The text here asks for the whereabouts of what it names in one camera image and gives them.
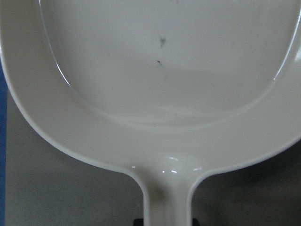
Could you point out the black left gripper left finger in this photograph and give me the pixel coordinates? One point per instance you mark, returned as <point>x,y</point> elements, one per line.
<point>138,222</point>

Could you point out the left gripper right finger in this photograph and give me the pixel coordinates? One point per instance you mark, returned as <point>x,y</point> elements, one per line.
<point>195,222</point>

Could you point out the beige plastic dustpan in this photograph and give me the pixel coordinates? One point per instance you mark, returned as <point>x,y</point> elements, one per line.
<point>168,92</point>

